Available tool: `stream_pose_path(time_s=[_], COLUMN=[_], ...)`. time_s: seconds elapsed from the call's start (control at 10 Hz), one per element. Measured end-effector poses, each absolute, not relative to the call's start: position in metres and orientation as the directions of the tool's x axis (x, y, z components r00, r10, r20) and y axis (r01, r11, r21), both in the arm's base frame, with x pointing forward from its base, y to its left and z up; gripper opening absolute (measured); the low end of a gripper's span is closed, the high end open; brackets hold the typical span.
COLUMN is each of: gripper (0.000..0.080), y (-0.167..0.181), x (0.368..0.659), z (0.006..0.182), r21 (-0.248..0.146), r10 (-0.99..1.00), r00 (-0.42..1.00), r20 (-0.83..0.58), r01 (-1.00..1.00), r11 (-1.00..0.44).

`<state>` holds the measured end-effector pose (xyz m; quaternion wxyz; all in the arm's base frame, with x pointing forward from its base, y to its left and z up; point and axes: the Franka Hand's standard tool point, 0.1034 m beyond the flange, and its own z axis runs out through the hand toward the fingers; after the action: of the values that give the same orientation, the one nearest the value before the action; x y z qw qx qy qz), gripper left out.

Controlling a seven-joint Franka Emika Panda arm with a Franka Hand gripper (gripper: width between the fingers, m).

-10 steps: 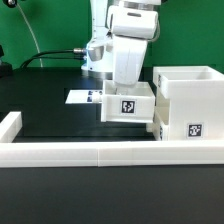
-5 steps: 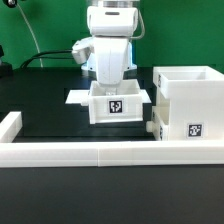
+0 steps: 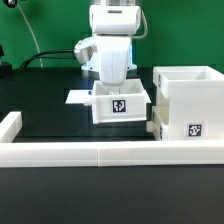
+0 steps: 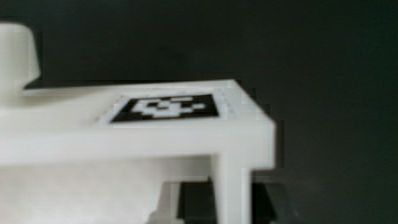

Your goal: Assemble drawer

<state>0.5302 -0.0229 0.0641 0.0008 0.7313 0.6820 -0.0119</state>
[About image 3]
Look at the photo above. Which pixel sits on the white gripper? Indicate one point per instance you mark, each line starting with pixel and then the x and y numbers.
pixel 112 58

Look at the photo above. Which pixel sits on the white drawer box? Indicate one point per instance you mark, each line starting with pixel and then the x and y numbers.
pixel 129 104
pixel 159 123

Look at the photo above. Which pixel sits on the white front drawer box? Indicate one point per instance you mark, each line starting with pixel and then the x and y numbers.
pixel 159 123

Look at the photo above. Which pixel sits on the white drawer cabinet frame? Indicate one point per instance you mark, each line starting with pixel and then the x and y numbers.
pixel 194 96

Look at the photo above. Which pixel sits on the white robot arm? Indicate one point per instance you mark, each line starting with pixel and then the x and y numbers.
pixel 114 24

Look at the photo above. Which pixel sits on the white fiducial marker sheet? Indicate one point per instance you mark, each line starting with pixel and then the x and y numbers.
pixel 79 97

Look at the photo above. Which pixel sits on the black device at left edge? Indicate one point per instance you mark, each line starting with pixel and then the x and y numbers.
pixel 5 68

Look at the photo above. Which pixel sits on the white U-shaped border fence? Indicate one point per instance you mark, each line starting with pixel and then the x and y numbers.
pixel 101 154

